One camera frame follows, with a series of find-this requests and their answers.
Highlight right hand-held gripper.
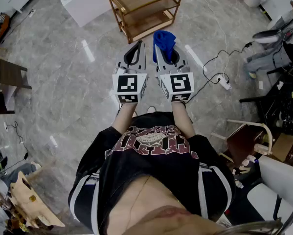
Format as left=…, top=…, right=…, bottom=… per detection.
left=153, top=44, right=195, bottom=103

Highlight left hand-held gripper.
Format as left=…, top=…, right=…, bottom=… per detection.
left=112, top=40, right=149, bottom=105

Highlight blue cloth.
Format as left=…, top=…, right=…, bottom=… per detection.
left=153, top=30, right=177, bottom=64

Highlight person's right forearm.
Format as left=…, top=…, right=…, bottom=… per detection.
left=171, top=101, right=196, bottom=140

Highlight person's left forearm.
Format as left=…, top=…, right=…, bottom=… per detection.
left=111, top=103, right=138, bottom=138

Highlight white bathtub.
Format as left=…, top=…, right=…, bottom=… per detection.
left=56, top=0, right=118, bottom=28

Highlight gray rounded appliance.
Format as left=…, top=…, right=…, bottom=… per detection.
left=252, top=29, right=283, bottom=44

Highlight light wooden chair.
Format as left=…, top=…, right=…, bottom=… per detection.
left=211, top=118, right=276, bottom=171

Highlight person's black printed shirt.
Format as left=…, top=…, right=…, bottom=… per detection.
left=68, top=111, right=236, bottom=235

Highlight cluttered black table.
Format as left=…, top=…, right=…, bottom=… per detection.
left=239, top=65, right=293, bottom=137

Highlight dark wooden stool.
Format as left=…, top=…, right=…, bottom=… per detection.
left=0, top=57, right=32, bottom=115

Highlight person's neck and chin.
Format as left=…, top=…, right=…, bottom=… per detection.
left=109, top=176, right=225, bottom=235

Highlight white chair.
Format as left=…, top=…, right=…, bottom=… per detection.
left=246, top=155, right=293, bottom=230

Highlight cardboard cutout pieces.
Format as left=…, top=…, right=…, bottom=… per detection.
left=8, top=169, right=66, bottom=229

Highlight person's clear-framed glasses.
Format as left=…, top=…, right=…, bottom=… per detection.
left=214, top=218, right=284, bottom=235

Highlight black cable with adapter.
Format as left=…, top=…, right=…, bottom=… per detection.
left=202, top=41, right=255, bottom=86

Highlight white cable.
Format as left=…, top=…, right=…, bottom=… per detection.
left=202, top=0, right=229, bottom=76

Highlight thin black cable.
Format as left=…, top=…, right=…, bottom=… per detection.
left=3, top=120, right=30, bottom=162

